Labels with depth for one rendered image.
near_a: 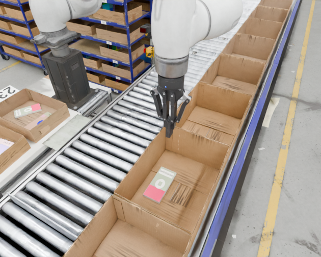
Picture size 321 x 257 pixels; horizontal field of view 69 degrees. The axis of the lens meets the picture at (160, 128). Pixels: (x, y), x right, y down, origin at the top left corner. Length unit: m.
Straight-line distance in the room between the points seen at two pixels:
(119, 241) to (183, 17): 0.74
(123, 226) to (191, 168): 0.38
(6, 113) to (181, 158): 1.22
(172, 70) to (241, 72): 1.10
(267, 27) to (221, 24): 1.73
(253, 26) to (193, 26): 1.83
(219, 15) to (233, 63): 1.03
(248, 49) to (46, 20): 1.42
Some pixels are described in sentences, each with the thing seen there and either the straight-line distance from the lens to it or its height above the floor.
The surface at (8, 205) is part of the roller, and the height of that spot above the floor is 0.75.
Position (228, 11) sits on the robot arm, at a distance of 0.68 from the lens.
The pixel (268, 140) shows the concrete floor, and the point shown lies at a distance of 2.66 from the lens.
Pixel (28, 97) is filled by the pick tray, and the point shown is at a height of 0.77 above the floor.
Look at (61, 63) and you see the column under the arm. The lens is 1.57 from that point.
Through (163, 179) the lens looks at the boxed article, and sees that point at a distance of 1.02.
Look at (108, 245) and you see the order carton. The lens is 0.93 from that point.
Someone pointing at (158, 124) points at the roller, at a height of 0.74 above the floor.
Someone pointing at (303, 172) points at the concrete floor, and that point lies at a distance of 2.52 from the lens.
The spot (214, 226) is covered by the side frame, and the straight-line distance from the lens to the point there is 0.93.
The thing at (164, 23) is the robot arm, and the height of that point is 1.56.
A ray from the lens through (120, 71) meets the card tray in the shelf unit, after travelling 2.75.
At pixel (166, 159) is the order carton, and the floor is 0.89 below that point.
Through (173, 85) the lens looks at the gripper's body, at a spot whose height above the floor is 1.39.
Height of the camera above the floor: 1.74
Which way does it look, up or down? 43 degrees down
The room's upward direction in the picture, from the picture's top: straight up
